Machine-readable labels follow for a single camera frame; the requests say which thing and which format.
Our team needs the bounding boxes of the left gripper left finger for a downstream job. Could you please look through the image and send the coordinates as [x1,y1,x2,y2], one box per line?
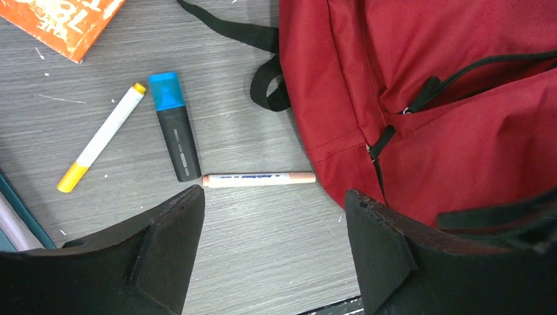
[1,185,205,314]

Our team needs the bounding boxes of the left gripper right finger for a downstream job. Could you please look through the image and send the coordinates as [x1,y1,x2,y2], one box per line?
[345,190,556,314]

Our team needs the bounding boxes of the teal Humor book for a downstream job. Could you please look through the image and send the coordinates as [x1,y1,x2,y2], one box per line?
[1,173,56,253]

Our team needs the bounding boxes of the red backpack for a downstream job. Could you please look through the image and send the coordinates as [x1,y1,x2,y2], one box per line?
[181,1,556,249]

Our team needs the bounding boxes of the white yellow marker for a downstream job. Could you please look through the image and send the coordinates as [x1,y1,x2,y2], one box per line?
[57,83,147,193]

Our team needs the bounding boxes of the white peach marker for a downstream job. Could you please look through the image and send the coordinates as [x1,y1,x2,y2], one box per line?
[202,172,317,188]

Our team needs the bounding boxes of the black blue highlighter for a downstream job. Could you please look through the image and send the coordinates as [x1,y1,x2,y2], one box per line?
[148,72,202,182]

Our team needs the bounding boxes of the orange treehouse book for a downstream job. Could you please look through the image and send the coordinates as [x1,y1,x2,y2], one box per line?
[1,0,125,64]

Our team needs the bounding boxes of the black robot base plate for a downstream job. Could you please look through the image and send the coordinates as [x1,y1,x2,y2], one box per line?
[299,296,365,315]

